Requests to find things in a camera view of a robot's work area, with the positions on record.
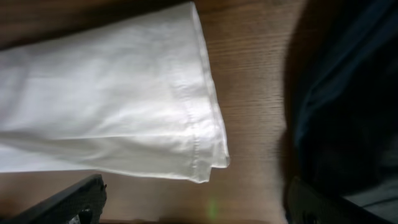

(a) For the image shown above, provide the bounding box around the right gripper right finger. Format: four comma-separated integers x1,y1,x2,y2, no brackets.
287,175,394,224

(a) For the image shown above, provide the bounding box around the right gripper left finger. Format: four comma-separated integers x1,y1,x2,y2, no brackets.
1,174,107,224

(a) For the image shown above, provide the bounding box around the white t-shirt with robot print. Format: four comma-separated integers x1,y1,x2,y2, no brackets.
1,2,229,183

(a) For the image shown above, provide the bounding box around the dark navy clothes pile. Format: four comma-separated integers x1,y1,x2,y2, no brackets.
284,1,397,223

